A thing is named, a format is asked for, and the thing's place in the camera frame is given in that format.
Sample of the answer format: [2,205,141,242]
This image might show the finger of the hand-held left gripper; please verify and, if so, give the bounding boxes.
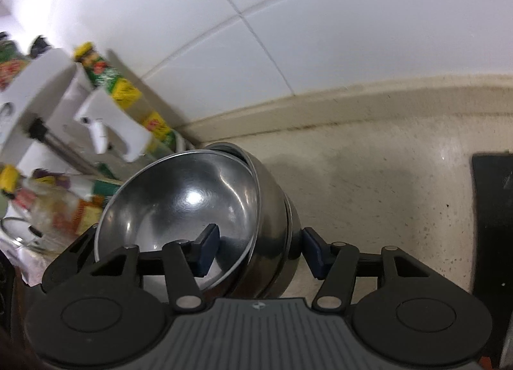
[42,224,99,292]

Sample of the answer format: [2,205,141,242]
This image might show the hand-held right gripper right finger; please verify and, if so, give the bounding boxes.
[302,227,435,312]

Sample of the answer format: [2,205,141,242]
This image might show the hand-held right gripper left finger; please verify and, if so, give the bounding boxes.
[76,224,221,310]

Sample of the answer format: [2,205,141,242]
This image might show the stainless steel bowl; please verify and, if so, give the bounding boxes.
[281,194,302,299]
[94,150,259,291]
[204,142,291,299]

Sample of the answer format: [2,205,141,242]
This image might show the yellow cap bottle orange label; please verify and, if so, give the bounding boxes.
[0,166,103,254]

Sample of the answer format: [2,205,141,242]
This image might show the glass pot lid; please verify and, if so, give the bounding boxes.
[0,216,45,252]

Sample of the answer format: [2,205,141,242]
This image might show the purple white packet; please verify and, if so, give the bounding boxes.
[32,168,97,200]

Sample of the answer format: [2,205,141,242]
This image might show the black flat panel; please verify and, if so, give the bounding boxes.
[471,152,513,358]

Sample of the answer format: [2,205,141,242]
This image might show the yellow cap glass bottle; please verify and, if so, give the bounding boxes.
[74,42,189,154]

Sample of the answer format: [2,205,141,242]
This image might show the white rotating condiment rack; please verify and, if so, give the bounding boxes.
[0,47,191,178]

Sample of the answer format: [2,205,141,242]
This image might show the clear bottle green label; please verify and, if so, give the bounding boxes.
[0,39,30,90]

